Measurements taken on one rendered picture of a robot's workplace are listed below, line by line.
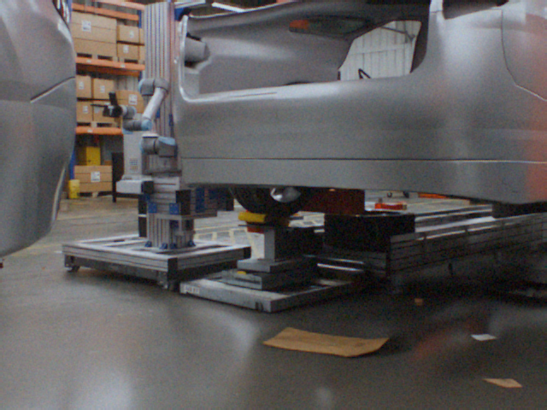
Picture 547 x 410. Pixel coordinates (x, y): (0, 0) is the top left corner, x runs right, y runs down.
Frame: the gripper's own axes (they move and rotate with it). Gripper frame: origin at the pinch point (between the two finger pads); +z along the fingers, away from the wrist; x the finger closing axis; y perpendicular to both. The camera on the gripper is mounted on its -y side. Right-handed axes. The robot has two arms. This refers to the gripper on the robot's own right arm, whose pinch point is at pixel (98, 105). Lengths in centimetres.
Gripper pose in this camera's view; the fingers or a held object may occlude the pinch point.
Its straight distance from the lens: 451.2
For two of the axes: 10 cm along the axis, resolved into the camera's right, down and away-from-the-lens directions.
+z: -4.4, 0.7, -9.0
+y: -1.2, 9.8, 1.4
